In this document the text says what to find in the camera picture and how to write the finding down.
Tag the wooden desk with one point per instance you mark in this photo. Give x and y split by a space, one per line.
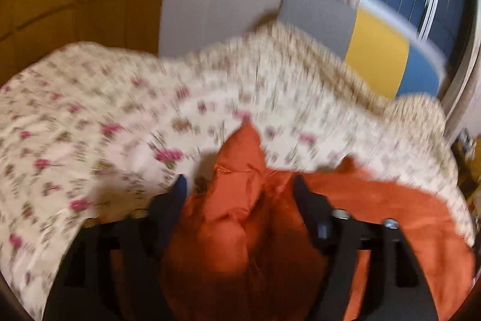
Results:
469 166

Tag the orange quilted jacket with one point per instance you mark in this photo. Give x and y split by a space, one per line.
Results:
244 230

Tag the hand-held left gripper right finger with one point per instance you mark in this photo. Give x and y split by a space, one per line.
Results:
306 200

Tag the grey yellow blue headboard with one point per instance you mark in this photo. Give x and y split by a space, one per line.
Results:
375 50

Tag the long floral curtain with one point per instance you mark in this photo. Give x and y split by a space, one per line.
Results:
460 91

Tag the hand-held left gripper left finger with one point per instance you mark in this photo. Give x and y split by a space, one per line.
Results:
176 200

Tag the floral quilt bed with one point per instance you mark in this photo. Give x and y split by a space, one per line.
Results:
112 99

